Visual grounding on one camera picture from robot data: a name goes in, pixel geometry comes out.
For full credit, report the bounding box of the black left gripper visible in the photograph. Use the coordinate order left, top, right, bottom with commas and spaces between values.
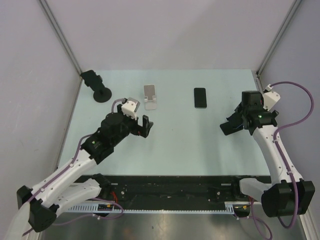
111, 104, 153, 146

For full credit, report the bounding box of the white folding phone stand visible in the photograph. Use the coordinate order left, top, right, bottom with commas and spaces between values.
143, 84, 157, 111

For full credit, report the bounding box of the teal smartphone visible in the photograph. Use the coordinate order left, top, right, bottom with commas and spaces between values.
193, 87, 208, 109

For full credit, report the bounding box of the blue smartphone dark screen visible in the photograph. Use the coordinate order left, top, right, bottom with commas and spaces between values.
232, 124, 243, 130

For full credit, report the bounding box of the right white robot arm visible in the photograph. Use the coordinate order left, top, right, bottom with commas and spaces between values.
220, 90, 315, 218

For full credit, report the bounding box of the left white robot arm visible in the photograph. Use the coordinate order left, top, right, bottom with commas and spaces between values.
4, 112, 154, 240

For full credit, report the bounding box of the black round-base phone stand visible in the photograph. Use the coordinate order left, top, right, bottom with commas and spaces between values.
89, 83, 112, 103

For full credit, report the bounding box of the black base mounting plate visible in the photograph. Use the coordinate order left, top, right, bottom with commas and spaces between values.
82, 174, 262, 211

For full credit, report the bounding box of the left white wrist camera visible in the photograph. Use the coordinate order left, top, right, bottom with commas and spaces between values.
121, 97, 140, 120

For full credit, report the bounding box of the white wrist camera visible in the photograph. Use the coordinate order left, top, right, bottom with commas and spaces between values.
121, 97, 140, 120
262, 84, 281, 111

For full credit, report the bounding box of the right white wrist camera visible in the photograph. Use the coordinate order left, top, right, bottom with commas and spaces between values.
262, 84, 281, 111

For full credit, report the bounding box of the white slotted cable duct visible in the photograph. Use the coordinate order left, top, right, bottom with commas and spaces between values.
66, 201, 235, 215

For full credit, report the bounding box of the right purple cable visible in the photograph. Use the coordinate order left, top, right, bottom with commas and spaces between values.
249, 81, 315, 240

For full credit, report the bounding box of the purple cable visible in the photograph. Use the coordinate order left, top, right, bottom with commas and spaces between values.
22, 98, 126, 237
249, 81, 315, 240

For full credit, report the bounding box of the right aluminium corner post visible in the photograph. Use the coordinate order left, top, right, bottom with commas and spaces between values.
255, 0, 304, 77

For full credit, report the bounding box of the aluminium corner post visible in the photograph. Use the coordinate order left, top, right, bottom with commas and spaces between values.
37, 0, 82, 75
255, 0, 304, 77

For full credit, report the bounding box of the left aluminium corner post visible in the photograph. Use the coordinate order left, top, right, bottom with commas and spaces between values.
37, 0, 82, 75

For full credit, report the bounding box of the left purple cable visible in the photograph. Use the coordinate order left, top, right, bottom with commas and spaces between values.
22, 98, 126, 237

